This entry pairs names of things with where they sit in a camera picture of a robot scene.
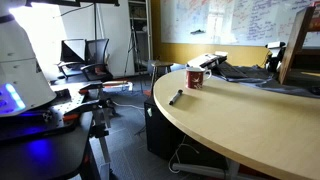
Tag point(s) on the black marker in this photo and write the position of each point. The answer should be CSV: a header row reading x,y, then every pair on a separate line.
x,y
175,97

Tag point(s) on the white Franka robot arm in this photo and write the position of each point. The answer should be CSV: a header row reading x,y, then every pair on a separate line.
x,y
20,66

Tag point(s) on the red mug with white print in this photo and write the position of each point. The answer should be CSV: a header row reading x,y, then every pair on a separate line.
x,y
194,80

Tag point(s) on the round wooden stool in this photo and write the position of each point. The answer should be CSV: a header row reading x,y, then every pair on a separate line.
x,y
160,64

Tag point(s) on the black computer tower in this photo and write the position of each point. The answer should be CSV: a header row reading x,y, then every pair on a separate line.
x,y
160,130

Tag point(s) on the black tripod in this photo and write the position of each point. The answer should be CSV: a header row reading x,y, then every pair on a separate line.
x,y
134,40

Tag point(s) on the white shelf unit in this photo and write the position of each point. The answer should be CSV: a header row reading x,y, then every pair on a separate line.
x,y
140,36

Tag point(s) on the whiteboard eraser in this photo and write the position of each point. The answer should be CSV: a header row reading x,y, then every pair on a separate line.
x,y
198,32

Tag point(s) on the black keyboard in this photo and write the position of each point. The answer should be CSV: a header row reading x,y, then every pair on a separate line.
x,y
230,70

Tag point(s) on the black office chair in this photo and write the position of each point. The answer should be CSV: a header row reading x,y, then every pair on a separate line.
x,y
97,50
73,50

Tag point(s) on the grey table leg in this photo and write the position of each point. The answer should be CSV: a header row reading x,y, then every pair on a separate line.
x,y
203,170

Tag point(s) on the white and black device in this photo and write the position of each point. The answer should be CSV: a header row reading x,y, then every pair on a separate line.
x,y
275,45

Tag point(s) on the black overhead light bar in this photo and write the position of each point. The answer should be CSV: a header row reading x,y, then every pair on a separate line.
x,y
66,2

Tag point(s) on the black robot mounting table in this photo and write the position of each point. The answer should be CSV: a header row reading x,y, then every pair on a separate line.
x,y
40,156

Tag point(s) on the wall whiteboard with writing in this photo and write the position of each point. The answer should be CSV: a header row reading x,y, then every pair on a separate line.
x,y
206,20

